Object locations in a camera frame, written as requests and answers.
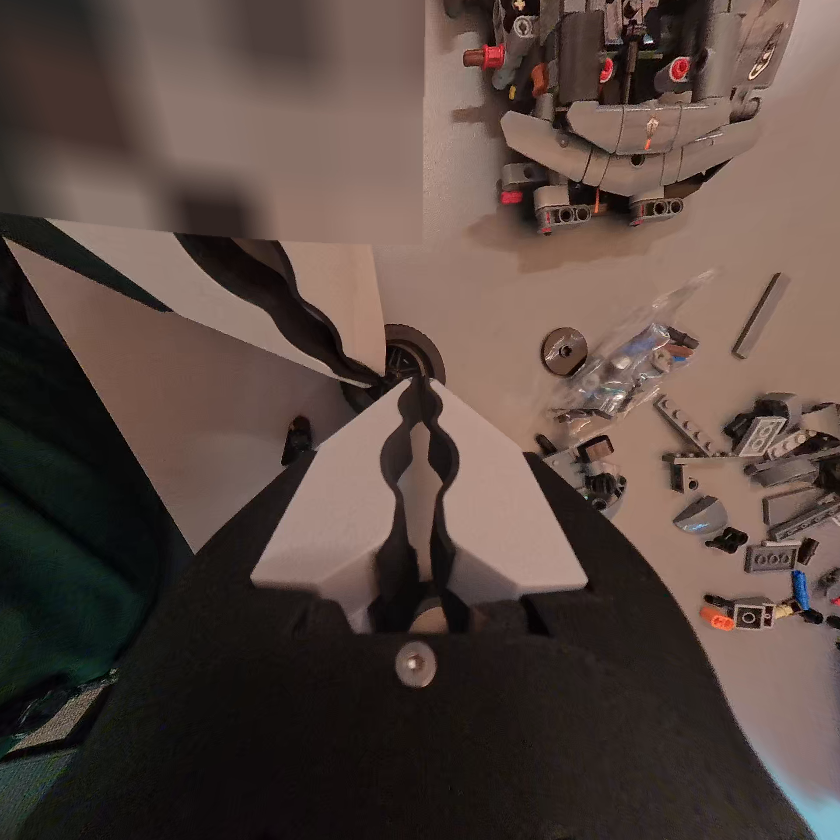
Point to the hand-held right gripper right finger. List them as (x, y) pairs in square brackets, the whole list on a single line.
[(512, 525)]

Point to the person's dark green clothing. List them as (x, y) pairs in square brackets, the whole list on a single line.
[(65, 525)]

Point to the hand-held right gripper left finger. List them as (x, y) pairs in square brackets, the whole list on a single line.
[(315, 525)]

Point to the clear bag of lego pieces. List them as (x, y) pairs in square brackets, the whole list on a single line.
[(630, 374)]

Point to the tan lego piece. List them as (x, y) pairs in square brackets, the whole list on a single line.
[(784, 610)]

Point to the small black lego piece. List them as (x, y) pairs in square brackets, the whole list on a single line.
[(298, 436)]

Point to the grey lego vehicle model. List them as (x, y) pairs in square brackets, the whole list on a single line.
[(623, 138)]

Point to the black lego pin connector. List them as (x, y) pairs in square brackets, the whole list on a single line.
[(728, 539)]

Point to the black lego gear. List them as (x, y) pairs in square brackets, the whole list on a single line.
[(598, 484)]

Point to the grey curved lego shell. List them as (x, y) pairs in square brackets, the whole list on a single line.
[(699, 515)]

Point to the grey plate with gear cluster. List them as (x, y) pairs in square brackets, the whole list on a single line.
[(564, 463)]

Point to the black lego wheel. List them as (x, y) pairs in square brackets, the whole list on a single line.
[(410, 348)]

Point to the black round lego dish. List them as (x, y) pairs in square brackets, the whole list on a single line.
[(564, 351)]

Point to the small black lego brick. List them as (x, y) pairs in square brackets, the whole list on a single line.
[(807, 552)]

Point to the long dark grey lego tile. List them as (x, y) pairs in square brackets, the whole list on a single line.
[(758, 315)]

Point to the small grey studded lego plate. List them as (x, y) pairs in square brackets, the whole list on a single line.
[(774, 558)]

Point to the grey square lego brick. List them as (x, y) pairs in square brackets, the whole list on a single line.
[(753, 615)]

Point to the black lego axle pin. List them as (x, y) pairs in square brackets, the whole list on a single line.
[(718, 600)]

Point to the orange lego pin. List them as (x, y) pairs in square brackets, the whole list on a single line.
[(715, 619)]

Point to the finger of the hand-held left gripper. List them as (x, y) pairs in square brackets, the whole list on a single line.
[(348, 295), (197, 282)]

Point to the short black lego pin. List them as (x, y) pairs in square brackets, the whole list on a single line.
[(546, 443)]

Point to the pile of grey lego pieces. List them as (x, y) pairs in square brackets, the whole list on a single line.
[(764, 436)]

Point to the long grey studded lego plate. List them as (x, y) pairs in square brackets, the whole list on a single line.
[(689, 423)]

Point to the grey curved lego slope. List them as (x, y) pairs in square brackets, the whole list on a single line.
[(615, 502)]

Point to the grey mesh fabric patch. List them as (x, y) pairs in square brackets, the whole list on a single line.
[(59, 718)]

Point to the blue lego pin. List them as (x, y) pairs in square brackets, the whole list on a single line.
[(799, 589)]

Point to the brown-topped black lego brick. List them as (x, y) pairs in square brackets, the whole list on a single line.
[(596, 449)]

